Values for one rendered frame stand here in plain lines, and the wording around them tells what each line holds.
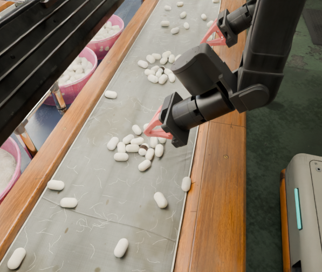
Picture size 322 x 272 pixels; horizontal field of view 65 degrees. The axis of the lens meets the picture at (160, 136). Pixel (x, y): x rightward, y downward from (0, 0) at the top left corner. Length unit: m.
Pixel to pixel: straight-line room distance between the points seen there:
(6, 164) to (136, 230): 0.36
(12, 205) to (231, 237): 0.42
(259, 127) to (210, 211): 1.35
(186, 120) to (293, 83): 1.91
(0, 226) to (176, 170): 0.36
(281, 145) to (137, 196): 1.33
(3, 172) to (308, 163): 1.19
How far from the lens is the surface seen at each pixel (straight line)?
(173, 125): 0.47
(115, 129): 0.68
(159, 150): 0.60
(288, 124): 1.92
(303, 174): 1.30
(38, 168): 0.62
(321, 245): 1.15
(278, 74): 0.41
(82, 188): 0.59
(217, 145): 0.61
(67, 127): 0.68
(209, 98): 0.44
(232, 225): 0.51
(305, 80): 2.42
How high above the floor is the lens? 1.22
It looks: 48 degrees down
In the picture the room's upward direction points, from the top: straight up
